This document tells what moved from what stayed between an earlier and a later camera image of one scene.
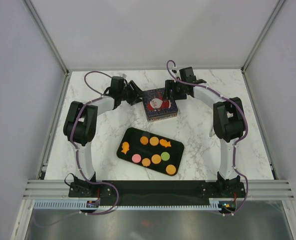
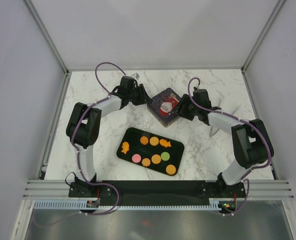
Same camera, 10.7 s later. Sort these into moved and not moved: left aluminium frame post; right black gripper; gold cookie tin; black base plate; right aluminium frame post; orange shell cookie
Moved: gold cookie tin; right black gripper
Not moved: left aluminium frame post; black base plate; orange shell cookie; right aluminium frame post
